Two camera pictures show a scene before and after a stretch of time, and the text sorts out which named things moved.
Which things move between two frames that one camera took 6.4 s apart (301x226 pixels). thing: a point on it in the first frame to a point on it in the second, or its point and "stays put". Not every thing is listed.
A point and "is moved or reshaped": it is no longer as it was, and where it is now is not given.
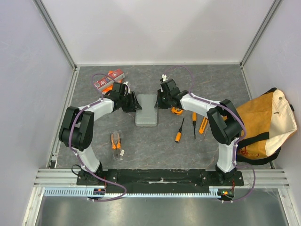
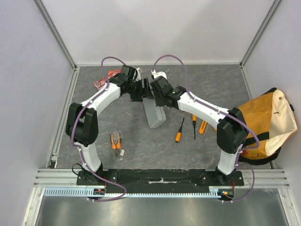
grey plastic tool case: [147, 117] is moved or reshaped
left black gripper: [134, 105] to [145, 92]
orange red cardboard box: [105, 84] stays put
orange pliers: [116, 144] stays put
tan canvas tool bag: [270, 123] stays put
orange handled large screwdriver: [178, 138] stays put
